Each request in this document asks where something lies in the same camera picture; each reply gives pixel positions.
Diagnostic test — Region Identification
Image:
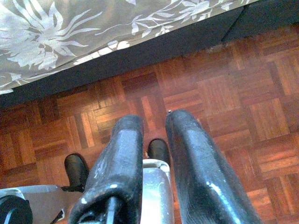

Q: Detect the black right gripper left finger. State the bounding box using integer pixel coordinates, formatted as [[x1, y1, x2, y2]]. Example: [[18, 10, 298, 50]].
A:
[[67, 114, 144, 224]]

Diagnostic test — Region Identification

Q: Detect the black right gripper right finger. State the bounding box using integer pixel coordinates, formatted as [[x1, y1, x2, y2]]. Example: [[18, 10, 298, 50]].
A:
[[165, 109, 264, 224]]

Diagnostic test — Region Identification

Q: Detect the dark bed base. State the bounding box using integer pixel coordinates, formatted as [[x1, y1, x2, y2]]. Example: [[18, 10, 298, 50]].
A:
[[0, 0, 299, 109]]

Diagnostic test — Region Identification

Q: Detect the grey floral bed sheet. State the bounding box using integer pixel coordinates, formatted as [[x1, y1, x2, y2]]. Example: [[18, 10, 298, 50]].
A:
[[0, 0, 257, 95]]

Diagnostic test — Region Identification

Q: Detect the robot left leg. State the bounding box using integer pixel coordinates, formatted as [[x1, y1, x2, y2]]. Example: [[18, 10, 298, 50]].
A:
[[0, 153, 91, 224]]

